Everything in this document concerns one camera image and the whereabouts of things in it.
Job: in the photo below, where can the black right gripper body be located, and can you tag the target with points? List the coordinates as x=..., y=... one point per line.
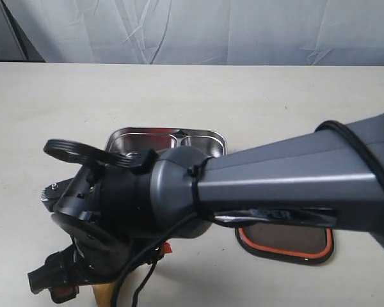
x=107, y=213

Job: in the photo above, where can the grey wrinkled backdrop curtain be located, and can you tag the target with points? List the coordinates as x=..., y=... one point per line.
x=205, y=32

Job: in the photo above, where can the dark stand pole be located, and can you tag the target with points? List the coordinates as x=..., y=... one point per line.
x=28, y=51

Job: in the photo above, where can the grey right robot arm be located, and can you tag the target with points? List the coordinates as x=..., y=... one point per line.
x=332, y=178

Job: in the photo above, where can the dark transparent box lid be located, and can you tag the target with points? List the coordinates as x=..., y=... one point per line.
x=291, y=244

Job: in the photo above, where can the yellow toy cheese wedge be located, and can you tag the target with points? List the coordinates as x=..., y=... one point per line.
x=102, y=293

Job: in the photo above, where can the stainless steel lunch box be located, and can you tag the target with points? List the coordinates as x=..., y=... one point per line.
x=130, y=140

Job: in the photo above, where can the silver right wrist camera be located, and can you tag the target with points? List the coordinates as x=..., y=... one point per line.
x=52, y=193

